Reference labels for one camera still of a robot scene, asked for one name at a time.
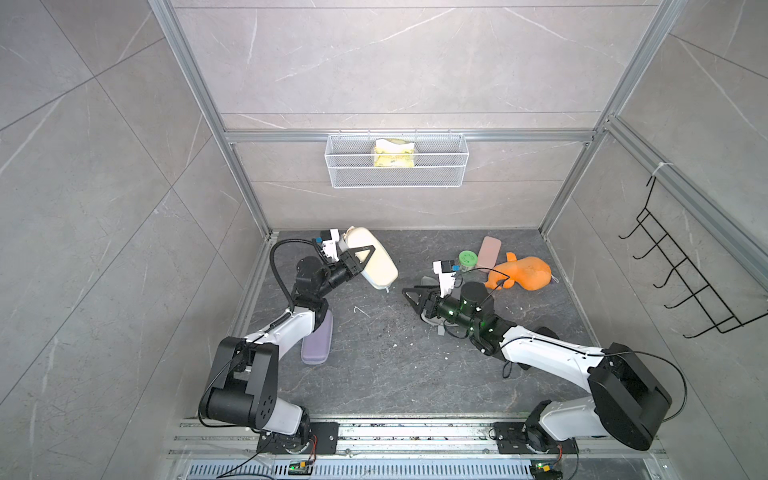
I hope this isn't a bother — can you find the pink rectangular case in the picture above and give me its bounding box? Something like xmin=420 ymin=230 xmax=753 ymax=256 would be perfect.
xmin=475 ymin=236 xmax=502 ymax=272

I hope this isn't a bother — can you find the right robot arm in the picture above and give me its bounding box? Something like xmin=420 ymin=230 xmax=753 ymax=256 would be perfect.
xmin=402 ymin=282 xmax=684 ymax=453

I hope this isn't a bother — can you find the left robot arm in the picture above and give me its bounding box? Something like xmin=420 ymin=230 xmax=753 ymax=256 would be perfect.
xmin=197 ymin=239 xmax=384 ymax=442

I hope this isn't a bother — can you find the black folded umbrella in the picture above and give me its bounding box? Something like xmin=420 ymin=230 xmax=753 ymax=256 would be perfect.
xmin=502 ymin=327 xmax=559 ymax=379

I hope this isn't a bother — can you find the black wall hook rack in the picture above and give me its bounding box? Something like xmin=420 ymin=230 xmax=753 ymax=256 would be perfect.
xmin=618 ymin=176 xmax=767 ymax=340

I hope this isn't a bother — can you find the green lidded small jar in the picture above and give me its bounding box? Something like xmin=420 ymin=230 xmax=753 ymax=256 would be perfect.
xmin=458 ymin=250 xmax=478 ymax=272

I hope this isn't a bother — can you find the white wire wall basket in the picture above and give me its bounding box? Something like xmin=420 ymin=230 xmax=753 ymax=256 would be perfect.
xmin=324 ymin=133 xmax=470 ymax=189

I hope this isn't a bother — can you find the purple-lined grey sleeve case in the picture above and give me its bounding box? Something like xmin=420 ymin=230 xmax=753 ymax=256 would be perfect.
xmin=301 ymin=311 xmax=334 ymax=366

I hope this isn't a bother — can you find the orange whale plush toy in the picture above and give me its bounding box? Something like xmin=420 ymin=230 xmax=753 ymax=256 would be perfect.
xmin=485 ymin=252 xmax=552 ymax=291

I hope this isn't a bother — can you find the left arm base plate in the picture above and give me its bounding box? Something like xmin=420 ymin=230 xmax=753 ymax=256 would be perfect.
xmin=257 ymin=421 xmax=340 ymax=455

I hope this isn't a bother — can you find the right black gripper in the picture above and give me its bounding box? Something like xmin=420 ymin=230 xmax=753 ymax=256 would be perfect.
xmin=403 ymin=284 xmax=478 ymax=336

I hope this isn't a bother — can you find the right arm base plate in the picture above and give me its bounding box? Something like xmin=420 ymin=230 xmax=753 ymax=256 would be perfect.
xmin=488 ymin=422 xmax=578 ymax=455

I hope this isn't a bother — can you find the yellow packet in basket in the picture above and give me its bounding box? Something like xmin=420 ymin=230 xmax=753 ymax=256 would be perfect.
xmin=372 ymin=138 xmax=416 ymax=168

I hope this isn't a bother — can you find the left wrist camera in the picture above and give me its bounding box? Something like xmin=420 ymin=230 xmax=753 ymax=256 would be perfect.
xmin=316 ymin=228 xmax=340 ymax=263

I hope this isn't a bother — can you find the aluminium front rail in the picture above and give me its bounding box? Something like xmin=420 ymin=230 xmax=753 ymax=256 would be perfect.
xmin=156 ymin=416 xmax=678 ymax=479

